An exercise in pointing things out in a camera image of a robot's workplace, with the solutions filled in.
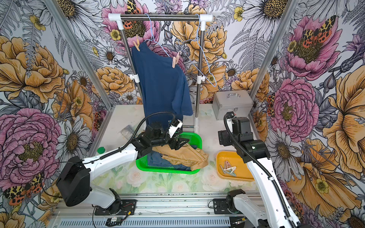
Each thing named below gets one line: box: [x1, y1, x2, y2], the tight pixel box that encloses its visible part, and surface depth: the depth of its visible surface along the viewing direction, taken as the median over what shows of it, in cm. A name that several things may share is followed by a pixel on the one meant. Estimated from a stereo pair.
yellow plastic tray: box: [216, 151, 255, 182], surface depth 87 cm
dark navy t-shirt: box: [131, 41, 194, 126], surface depth 78 cm
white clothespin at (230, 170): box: [223, 166, 237, 177], surface depth 87 cm
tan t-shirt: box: [152, 142, 210, 171], surface depth 83 cm
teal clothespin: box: [223, 166, 237, 177], surface depth 87 cm
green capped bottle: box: [96, 146, 106, 155], surface depth 87 cm
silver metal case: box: [211, 89, 254, 121], surface depth 108 cm
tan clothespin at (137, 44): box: [133, 34, 141, 52], surface depth 77 cm
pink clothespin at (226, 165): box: [224, 160, 232, 170], surface depth 89 cm
